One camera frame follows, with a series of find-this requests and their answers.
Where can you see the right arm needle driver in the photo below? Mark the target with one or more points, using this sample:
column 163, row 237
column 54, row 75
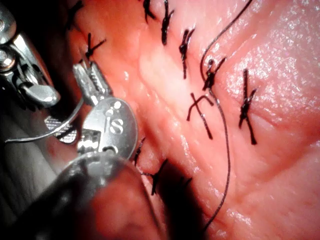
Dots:
column 22, row 60

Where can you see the right arm needle driver jaw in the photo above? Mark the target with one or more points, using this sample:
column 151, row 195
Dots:
column 42, row 95
column 67, row 136

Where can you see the left arm needle driver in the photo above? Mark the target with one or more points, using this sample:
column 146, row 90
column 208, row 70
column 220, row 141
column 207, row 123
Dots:
column 112, row 125

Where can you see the left arm needle driver jaw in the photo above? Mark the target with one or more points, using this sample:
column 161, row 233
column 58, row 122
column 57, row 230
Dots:
column 85, row 82
column 101, row 85

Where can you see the curved steel needle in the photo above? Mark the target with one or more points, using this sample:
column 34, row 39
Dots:
column 37, row 137

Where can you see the black thread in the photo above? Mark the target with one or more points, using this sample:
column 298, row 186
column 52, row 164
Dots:
column 228, row 150

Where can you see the dark left arm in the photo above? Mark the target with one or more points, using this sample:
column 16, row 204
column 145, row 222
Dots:
column 87, row 200

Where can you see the black stitching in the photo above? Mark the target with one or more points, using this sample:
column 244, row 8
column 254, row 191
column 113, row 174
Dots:
column 89, row 51
column 246, row 107

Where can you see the tissue pad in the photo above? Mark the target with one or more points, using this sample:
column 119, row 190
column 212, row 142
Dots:
column 250, row 175

